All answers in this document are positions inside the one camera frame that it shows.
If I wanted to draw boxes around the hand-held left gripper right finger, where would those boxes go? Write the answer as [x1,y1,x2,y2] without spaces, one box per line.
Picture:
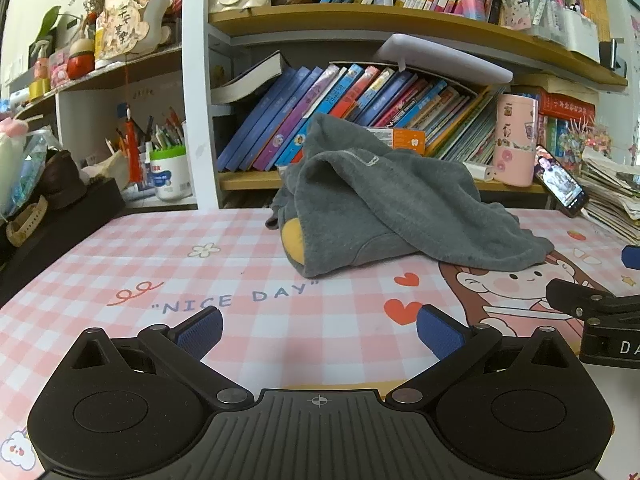
[385,305,576,411]

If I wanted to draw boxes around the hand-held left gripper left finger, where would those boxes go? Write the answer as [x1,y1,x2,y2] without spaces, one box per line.
[65,306,254,411]

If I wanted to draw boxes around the grey sweater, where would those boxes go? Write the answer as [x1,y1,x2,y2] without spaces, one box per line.
[265,112,555,279]

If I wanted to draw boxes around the stack of newspapers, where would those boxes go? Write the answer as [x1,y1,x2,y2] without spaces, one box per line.
[580,147,640,246]

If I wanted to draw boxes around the pink checked table mat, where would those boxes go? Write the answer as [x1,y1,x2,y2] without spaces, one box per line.
[0,207,640,480]

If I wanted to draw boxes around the black smartphone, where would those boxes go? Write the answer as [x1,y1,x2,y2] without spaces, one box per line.
[532,145,590,218]

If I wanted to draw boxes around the white charger box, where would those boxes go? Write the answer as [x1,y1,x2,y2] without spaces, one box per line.
[462,161,497,182]

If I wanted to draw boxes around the white green-lidded tub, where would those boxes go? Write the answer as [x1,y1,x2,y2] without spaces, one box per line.
[149,146,193,203]

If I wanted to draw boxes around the pink sticker tumbler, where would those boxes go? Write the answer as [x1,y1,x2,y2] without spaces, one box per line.
[494,92,540,187]

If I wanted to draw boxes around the black digital piano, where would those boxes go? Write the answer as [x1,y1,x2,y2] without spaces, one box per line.
[0,177,127,307]

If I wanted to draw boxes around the red tassel ornament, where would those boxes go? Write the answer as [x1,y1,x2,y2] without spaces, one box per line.
[122,105,147,186]

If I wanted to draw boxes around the orange medicine box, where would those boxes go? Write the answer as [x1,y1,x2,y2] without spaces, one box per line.
[367,127,427,156]

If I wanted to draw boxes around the bunch of pens and pencils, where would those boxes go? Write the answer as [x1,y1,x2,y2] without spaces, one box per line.
[105,107,187,153]

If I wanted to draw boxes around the beige wristwatch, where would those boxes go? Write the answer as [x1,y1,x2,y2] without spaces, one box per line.
[5,195,49,247]

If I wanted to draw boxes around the brown hat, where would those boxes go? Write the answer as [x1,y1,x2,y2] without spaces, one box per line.
[37,149,88,210]

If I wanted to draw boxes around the white wooden bookshelf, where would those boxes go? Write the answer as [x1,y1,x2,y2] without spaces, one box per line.
[0,0,631,212]

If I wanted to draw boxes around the white pen organizer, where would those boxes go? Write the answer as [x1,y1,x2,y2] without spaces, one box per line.
[500,0,601,63]

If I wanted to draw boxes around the iridescent wrapping film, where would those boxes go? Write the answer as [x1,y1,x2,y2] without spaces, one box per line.
[0,127,51,217]

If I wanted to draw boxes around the row of blue purple books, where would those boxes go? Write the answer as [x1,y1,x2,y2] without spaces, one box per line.
[216,62,506,173]

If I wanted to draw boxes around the thick paperback book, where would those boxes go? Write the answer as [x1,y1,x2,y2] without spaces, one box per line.
[210,51,292,106]

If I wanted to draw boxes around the white tablet board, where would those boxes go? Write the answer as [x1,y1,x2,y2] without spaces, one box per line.
[375,33,515,86]

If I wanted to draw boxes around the white pink fabric bundle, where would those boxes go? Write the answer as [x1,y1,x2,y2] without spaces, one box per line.
[0,117,28,153]

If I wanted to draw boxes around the red round doll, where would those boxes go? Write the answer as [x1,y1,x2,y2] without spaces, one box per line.
[66,37,97,80]

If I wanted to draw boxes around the pink tin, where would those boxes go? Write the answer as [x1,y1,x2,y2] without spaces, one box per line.
[49,50,70,86]

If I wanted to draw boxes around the pink spray bottle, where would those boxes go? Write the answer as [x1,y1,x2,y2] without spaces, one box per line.
[32,39,51,81]

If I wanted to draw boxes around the cartoon plaque ornament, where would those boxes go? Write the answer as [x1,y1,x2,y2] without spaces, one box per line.
[95,0,173,61]

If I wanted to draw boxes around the green plant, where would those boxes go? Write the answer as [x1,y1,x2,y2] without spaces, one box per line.
[32,5,63,43]

